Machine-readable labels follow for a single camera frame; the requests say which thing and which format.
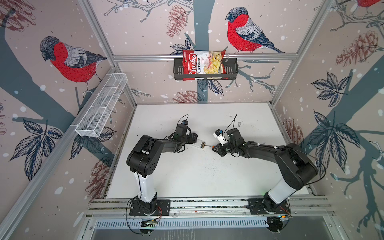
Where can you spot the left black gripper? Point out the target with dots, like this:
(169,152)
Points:
(192,138)

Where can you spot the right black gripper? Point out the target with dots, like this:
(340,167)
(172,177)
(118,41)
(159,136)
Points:
(219,149)

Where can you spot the white remote control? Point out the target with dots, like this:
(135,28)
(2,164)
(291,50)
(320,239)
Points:
(198,143)

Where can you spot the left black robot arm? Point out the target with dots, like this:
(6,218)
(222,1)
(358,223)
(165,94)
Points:
(145,156)

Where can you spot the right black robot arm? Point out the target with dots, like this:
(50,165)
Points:
(296,168)

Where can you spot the red cassava chips bag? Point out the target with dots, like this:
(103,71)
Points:
(203,62)

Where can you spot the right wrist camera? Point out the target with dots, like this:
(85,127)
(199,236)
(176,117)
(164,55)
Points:
(219,134)

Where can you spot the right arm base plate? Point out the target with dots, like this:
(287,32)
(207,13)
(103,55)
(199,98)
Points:
(260,206)

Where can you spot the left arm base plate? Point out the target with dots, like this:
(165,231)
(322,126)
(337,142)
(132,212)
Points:
(156,207)

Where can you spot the black wall basket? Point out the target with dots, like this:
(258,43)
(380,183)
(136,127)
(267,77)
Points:
(231,71)

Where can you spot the white wire mesh shelf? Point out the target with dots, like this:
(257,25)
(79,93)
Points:
(98,113)

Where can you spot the aluminium frame crossbar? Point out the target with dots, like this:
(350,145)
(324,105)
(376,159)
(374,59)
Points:
(241,57)

